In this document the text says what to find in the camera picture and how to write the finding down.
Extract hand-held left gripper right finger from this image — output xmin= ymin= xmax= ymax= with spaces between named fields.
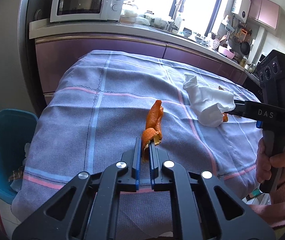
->
xmin=149 ymin=141 xmax=275 ymax=240

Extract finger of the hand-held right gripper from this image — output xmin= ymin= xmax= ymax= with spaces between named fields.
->
xmin=229 ymin=99 xmax=246 ymax=117

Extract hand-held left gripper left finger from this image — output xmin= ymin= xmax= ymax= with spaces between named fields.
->
xmin=12 ymin=137 xmax=142 ymax=240

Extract white tissue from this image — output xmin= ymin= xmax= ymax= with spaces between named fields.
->
xmin=182 ymin=74 xmax=235 ymax=128

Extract long orange peel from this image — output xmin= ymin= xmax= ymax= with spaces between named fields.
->
xmin=141 ymin=99 xmax=163 ymax=162

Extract gold snack wrapper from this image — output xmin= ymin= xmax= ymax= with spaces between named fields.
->
xmin=8 ymin=166 xmax=24 ymax=182

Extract blue plastic bin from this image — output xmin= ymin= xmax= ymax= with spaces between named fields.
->
xmin=0 ymin=109 xmax=39 ymax=205

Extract person's right hand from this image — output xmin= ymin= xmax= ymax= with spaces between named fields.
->
xmin=255 ymin=139 xmax=285 ymax=189

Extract blue plaid tablecloth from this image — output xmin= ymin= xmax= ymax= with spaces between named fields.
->
xmin=11 ymin=49 xmax=264 ymax=240

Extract black frying pan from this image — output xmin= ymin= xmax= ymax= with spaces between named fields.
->
xmin=240 ymin=41 xmax=251 ymax=55

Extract pink bowl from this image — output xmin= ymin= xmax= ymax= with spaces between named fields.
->
xmin=219 ymin=45 xmax=235 ymax=58

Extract white water heater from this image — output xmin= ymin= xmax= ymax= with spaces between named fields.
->
xmin=231 ymin=0 xmax=251 ymax=23

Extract purple kitchen cabinets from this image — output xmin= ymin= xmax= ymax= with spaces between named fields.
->
xmin=35 ymin=36 xmax=248 ymax=105

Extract metal sink faucet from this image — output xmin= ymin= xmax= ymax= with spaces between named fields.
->
xmin=169 ymin=0 xmax=186 ymax=32

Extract glass food jars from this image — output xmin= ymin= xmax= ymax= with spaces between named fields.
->
xmin=144 ymin=11 xmax=173 ymax=28

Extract white kitchen countertop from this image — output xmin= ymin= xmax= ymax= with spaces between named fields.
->
xmin=29 ymin=19 xmax=260 ymax=80

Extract glass kettle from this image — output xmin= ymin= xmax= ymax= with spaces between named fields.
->
xmin=122 ymin=0 xmax=139 ymax=18

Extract grey refrigerator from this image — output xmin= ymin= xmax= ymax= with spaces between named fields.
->
xmin=17 ymin=0 xmax=36 ymax=115

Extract white microwave oven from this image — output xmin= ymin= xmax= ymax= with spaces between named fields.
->
xmin=50 ymin=0 xmax=126 ymax=23

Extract pink wall cabinet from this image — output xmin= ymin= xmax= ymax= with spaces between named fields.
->
xmin=246 ymin=0 xmax=280 ymax=29

